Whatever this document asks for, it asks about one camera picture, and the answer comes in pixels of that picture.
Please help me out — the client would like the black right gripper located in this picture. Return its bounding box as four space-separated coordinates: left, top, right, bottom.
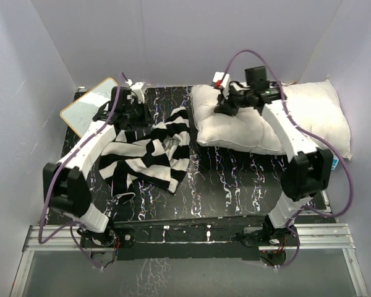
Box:
213 85 253 117

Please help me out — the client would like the black white striped pillowcase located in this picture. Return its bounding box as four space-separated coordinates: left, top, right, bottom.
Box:
98 106 190 201

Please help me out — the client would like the white pillow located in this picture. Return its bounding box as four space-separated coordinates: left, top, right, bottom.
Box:
191 80 352 160

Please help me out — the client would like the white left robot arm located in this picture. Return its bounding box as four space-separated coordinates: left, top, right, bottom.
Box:
43 81 151 247

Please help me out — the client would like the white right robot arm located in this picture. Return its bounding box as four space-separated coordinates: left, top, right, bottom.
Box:
213 80 333 246

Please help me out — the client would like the yellow framed whiteboard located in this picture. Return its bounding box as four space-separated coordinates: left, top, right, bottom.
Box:
60 77 117 138

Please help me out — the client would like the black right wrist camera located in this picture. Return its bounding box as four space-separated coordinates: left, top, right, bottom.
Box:
245 66 269 89

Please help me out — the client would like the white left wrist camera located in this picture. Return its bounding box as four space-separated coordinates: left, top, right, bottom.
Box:
126 79 147 92

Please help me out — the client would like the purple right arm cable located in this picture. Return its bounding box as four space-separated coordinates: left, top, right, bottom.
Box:
226 49 354 267

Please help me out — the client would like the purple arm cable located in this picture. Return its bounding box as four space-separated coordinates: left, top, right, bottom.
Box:
226 49 354 267
38 68 134 269

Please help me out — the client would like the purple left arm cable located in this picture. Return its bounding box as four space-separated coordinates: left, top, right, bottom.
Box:
38 68 134 269

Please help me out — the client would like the aluminium table frame rail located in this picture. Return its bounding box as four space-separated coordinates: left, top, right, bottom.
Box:
11 222 369 296

